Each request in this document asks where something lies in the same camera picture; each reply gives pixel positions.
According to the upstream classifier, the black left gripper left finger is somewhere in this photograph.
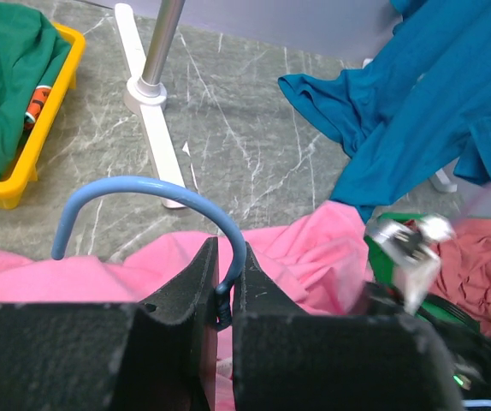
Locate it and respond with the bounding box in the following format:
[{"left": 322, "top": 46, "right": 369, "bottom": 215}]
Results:
[{"left": 0, "top": 238, "right": 219, "bottom": 410}]

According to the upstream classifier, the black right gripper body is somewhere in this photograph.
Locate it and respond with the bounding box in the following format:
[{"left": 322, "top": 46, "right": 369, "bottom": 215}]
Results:
[{"left": 356, "top": 282, "right": 491, "bottom": 403}]

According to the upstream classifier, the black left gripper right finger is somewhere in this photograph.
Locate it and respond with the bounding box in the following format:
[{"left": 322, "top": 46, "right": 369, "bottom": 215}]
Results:
[{"left": 232, "top": 253, "right": 462, "bottom": 410}]

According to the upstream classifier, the light blue wire hanger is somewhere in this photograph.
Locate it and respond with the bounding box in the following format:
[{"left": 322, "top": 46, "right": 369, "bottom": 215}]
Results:
[{"left": 50, "top": 175, "right": 248, "bottom": 331}]

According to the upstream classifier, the pink t shirt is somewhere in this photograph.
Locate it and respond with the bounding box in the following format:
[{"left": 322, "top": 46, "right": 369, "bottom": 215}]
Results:
[{"left": 0, "top": 200, "right": 375, "bottom": 411}]

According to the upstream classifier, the dusty red t shirt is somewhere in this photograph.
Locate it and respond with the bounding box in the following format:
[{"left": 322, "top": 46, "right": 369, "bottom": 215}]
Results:
[{"left": 429, "top": 218, "right": 491, "bottom": 337}]

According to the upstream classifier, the blue t shirt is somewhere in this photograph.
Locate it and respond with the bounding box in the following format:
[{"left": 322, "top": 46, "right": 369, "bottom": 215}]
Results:
[{"left": 278, "top": 1, "right": 491, "bottom": 220}]

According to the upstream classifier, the green printed t shirt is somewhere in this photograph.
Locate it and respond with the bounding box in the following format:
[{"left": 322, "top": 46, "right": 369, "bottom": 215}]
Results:
[{"left": 0, "top": 2, "right": 70, "bottom": 179}]

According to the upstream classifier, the yellow plastic tray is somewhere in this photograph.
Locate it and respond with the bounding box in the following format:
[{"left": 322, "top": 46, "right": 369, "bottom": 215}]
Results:
[{"left": 0, "top": 22, "right": 86, "bottom": 210}]

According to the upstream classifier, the silver clothes rack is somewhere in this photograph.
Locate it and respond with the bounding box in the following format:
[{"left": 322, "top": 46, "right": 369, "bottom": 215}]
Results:
[{"left": 114, "top": 1, "right": 185, "bottom": 187}]

